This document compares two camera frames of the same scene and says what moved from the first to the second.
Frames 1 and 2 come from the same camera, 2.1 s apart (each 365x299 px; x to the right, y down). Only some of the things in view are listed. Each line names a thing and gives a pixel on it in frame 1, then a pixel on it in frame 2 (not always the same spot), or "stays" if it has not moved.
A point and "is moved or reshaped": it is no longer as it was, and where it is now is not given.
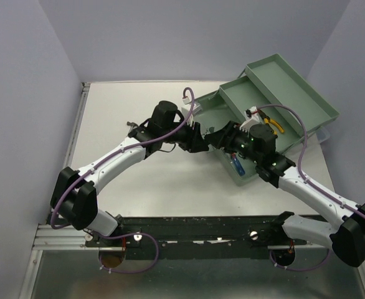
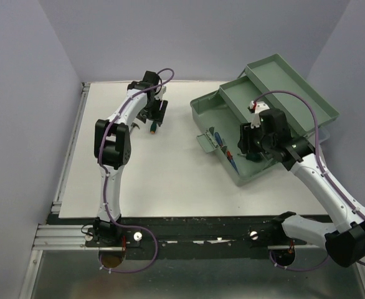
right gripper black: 225,136 to 246,131
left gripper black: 194,142 to 143,116
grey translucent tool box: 267,111 stays
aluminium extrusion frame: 47,238 stays
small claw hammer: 132,125 stays
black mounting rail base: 195,237 stays
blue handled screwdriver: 238,164 is moved or reshaped
